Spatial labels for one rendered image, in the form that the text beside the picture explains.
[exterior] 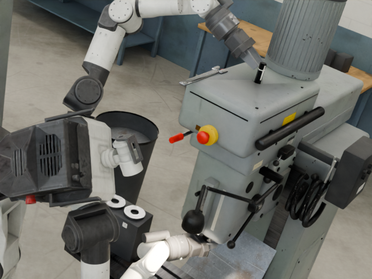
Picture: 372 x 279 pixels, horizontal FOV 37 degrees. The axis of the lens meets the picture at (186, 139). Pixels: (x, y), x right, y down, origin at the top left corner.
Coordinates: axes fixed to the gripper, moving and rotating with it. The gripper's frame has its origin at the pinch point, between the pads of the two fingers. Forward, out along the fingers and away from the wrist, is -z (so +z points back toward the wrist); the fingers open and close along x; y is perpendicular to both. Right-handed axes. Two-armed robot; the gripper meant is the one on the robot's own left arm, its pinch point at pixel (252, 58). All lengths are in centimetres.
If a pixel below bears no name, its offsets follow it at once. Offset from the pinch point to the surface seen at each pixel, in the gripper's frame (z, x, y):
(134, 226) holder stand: -19, -4, -85
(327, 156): -44, -23, -11
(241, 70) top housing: -0.5, -5.2, -7.5
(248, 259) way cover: -63, -30, -72
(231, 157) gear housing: -19.2, 13.2, -21.8
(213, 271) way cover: -58, -25, -87
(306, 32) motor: -5.4, -15.1, 13.9
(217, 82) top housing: 1.4, 13.2, -8.6
